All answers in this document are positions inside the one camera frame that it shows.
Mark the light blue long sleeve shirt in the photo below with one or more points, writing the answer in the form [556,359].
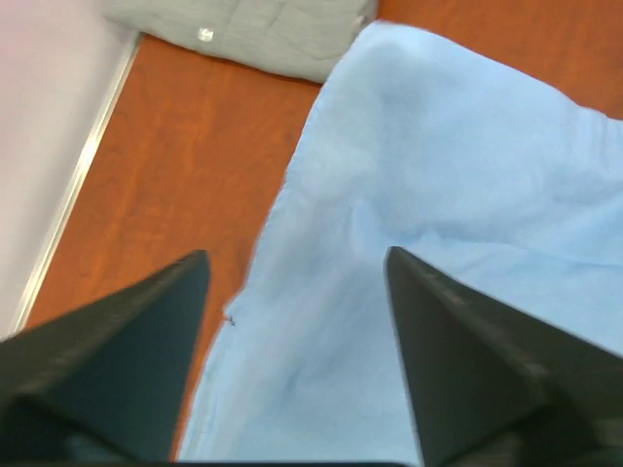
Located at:
[488,174]

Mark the folded grey shirt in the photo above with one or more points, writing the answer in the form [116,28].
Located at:
[295,39]

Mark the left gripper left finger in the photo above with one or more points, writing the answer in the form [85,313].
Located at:
[105,382]

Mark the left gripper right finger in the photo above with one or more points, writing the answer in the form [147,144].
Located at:
[492,386]

